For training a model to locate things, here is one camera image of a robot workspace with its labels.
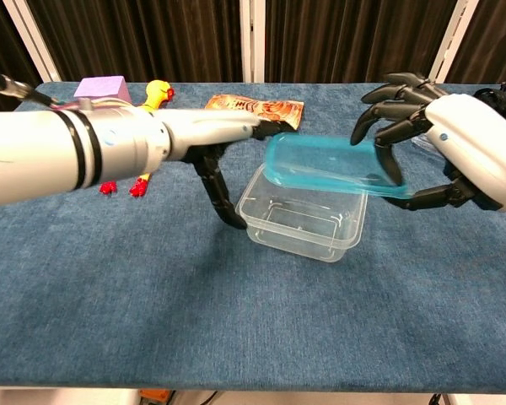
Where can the purple foam cube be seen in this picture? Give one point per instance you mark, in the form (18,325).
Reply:
(103,88)

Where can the orange spouted food pouch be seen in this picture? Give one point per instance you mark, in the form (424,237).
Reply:
(261,107)

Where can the clear blue plastic container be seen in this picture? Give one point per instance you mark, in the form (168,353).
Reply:
(303,228)
(320,160)

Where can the clear plastic water bottle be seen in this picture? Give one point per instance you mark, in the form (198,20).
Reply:
(423,143)

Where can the orange plastic case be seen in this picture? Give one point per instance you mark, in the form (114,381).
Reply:
(156,397)

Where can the black pleated curtain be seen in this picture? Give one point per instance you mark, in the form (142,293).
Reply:
(0,42)
(497,38)
(143,38)
(350,38)

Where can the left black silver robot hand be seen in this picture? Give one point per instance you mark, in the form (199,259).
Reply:
(211,131)

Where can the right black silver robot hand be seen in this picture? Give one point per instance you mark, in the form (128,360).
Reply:
(472,143)

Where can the white metal frame post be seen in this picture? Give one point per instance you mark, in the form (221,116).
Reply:
(253,42)
(31,42)
(453,42)

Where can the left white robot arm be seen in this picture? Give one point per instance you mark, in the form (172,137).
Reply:
(38,152)

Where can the yellow rubber chicken toy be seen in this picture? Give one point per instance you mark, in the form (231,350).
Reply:
(156,95)

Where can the blue felt table mat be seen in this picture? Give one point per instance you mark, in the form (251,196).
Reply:
(152,295)

